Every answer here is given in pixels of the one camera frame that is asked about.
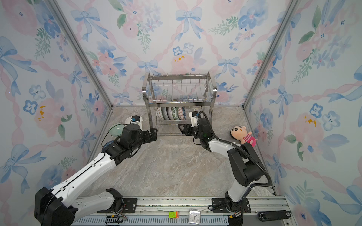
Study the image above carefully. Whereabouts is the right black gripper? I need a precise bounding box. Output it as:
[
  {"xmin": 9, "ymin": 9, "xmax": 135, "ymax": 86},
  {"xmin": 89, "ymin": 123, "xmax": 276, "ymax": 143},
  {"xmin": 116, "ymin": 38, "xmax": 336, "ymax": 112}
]
[{"xmin": 178, "ymin": 124, "xmax": 204, "ymax": 142}]

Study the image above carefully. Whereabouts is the blue mesh pattern bowl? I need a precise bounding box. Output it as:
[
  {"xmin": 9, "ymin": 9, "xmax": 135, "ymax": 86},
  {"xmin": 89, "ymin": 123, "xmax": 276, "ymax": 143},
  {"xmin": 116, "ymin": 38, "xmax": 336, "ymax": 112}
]
[{"xmin": 178, "ymin": 106, "xmax": 186, "ymax": 121}]

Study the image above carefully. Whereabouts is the green leaf pattern bowl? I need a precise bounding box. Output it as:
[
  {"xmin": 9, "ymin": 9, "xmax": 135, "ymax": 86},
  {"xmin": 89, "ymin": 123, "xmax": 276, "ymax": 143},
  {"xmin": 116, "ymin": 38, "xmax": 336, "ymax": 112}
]
[{"xmin": 172, "ymin": 107, "xmax": 179, "ymax": 121}]

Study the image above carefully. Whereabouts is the pink purple glass bowl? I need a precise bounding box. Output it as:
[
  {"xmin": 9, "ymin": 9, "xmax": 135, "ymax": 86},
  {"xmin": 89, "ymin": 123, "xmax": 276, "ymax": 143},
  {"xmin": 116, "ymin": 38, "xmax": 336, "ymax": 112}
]
[{"xmin": 166, "ymin": 107, "xmax": 174, "ymax": 121}]

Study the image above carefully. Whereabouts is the green white patterned bowl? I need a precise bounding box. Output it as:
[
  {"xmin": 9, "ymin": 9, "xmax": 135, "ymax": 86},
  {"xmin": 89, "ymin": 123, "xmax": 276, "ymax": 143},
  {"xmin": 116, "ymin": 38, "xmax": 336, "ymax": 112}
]
[{"xmin": 156, "ymin": 107, "xmax": 165, "ymax": 121}]

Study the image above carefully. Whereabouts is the dark blue flower bowl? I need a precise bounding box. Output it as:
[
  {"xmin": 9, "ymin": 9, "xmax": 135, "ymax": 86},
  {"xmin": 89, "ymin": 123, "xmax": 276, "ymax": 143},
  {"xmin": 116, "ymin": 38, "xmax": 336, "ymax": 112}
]
[{"xmin": 161, "ymin": 107, "xmax": 169, "ymax": 121}]

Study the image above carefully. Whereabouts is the stainless steel dish rack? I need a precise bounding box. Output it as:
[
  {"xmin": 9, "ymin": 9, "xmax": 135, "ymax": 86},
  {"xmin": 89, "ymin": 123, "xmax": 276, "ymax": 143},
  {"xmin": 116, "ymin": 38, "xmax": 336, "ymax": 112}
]
[{"xmin": 142, "ymin": 72, "xmax": 217, "ymax": 136}]

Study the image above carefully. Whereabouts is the pale green bowl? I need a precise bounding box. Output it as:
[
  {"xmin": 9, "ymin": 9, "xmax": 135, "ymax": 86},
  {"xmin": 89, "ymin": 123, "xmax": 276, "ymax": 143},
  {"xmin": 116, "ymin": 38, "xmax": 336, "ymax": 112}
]
[{"xmin": 108, "ymin": 123, "xmax": 125, "ymax": 137}]

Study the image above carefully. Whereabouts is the white orange bowl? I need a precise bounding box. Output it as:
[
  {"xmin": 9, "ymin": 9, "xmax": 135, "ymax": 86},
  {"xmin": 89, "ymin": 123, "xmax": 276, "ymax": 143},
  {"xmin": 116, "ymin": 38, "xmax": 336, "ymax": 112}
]
[{"xmin": 124, "ymin": 116, "xmax": 133, "ymax": 124}]

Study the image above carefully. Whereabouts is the blue white patterned bowl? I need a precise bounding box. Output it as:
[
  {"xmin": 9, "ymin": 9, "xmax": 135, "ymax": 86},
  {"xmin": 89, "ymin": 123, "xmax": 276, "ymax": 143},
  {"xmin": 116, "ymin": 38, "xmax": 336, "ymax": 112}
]
[{"xmin": 102, "ymin": 140, "xmax": 113, "ymax": 151}]

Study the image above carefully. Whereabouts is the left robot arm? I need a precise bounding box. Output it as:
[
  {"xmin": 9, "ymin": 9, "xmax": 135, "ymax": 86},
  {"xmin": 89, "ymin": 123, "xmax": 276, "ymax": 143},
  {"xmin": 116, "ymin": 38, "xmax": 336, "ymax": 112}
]
[{"xmin": 34, "ymin": 123, "xmax": 158, "ymax": 226}]

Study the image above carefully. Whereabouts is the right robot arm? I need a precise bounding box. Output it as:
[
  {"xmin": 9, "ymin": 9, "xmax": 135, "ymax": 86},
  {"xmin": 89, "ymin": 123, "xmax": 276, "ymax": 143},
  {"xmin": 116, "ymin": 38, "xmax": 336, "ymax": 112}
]
[{"xmin": 178, "ymin": 118, "xmax": 272, "ymax": 212}]

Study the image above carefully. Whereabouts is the plush doll pink shirt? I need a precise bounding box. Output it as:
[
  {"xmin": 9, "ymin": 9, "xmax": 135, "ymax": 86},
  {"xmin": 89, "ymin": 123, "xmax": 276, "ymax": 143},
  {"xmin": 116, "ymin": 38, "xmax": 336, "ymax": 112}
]
[{"xmin": 231, "ymin": 125, "xmax": 258, "ymax": 147}]

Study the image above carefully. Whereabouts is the green orange small block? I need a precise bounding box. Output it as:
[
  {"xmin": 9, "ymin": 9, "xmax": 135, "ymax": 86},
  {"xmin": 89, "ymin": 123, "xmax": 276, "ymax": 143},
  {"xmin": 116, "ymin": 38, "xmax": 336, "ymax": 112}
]
[{"xmin": 168, "ymin": 211, "xmax": 179, "ymax": 219}]

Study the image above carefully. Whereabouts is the small silver alarm clock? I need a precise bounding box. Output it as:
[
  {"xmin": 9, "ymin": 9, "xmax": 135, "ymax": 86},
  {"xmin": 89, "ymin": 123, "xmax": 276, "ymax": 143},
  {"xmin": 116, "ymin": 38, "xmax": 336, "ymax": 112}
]
[{"xmin": 188, "ymin": 210, "xmax": 201, "ymax": 225}]

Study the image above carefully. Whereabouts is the black stapler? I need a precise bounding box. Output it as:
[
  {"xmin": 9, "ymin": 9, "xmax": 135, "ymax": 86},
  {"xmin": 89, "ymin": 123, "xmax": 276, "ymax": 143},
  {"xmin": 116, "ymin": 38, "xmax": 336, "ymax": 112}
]
[{"xmin": 257, "ymin": 210, "xmax": 291, "ymax": 222}]

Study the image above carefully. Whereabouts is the black corrugated cable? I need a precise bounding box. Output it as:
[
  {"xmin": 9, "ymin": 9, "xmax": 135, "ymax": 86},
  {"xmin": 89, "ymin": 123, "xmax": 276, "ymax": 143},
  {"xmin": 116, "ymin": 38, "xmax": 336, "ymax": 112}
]
[{"xmin": 197, "ymin": 111, "xmax": 272, "ymax": 187}]

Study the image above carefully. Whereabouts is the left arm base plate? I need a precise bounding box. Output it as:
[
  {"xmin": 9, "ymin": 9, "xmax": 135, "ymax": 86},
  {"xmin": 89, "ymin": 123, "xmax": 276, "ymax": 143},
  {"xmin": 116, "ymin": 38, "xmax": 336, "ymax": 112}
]
[{"xmin": 97, "ymin": 198, "xmax": 138, "ymax": 214}]

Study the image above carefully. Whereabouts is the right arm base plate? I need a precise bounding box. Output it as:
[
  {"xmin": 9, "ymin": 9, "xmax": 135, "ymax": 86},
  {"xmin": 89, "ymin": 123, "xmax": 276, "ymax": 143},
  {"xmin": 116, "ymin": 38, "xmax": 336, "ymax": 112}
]
[{"xmin": 208, "ymin": 198, "xmax": 251, "ymax": 214}]

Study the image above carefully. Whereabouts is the black connector with wires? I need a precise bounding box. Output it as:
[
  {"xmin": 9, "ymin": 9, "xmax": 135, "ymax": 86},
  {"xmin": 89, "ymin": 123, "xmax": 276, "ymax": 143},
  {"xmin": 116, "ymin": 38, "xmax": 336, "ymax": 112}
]
[{"xmin": 105, "ymin": 215, "xmax": 123, "ymax": 226}]

